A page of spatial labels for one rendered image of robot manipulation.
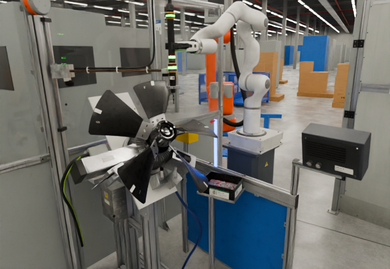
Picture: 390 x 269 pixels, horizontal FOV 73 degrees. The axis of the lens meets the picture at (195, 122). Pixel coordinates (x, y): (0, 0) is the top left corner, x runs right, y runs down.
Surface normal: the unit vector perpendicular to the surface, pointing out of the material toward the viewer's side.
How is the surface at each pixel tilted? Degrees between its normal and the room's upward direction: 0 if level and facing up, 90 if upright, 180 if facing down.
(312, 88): 90
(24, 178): 90
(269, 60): 90
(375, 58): 90
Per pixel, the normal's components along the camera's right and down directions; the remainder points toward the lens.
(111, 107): 0.39, -0.03
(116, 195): 0.72, 0.16
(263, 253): -0.69, 0.19
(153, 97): -0.11, -0.43
